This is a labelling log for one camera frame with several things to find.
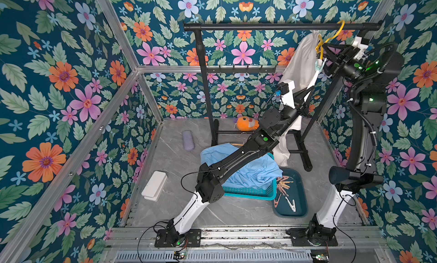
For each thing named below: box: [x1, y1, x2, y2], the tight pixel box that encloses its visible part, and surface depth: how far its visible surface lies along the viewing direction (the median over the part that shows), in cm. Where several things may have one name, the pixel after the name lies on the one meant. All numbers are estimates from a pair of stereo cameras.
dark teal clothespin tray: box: [272, 167, 309, 219], surface depth 86 cm
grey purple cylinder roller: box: [182, 129, 196, 152], surface depth 107 cm
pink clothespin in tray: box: [274, 192, 283, 208], surface depth 85 cm
